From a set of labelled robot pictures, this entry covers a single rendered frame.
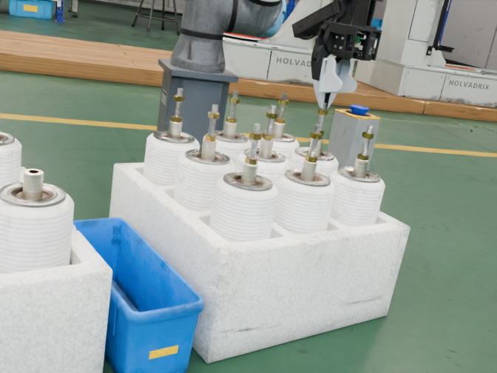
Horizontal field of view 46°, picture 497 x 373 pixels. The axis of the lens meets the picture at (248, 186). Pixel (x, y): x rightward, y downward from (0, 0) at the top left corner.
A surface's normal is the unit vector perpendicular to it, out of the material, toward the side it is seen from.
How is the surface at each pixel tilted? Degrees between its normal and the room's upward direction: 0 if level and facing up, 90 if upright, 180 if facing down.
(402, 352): 0
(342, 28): 90
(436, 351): 0
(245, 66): 90
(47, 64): 90
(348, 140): 90
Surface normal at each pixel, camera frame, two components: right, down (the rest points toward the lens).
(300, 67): 0.31, 0.35
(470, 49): -0.94, -0.04
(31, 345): 0.56, 0.35
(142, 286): -0.82, 0.01
